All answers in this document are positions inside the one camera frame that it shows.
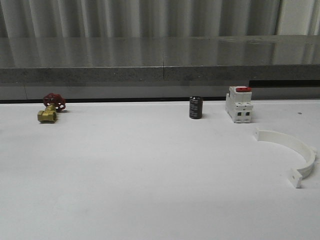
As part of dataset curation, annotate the white half pipe clamp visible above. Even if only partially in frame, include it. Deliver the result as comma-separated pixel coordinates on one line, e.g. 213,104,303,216
254,128,317,189

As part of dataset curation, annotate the black cylindrical capacitor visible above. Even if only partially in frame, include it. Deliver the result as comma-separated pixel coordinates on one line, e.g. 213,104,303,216
189,96,203,119

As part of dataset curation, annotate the brass valve red handwheel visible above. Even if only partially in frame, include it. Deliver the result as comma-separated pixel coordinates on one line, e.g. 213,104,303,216
37,93,66,123

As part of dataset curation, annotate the grey stone countertop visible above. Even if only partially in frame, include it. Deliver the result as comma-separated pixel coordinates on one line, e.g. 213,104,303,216
0,35,320,87

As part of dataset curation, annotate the grey pleated curtain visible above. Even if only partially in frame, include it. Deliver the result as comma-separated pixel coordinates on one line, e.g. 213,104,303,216
0,0,281,39

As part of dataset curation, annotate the white circuit breaker red switch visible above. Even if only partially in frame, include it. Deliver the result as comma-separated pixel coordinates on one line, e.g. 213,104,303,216
225,86,253,124

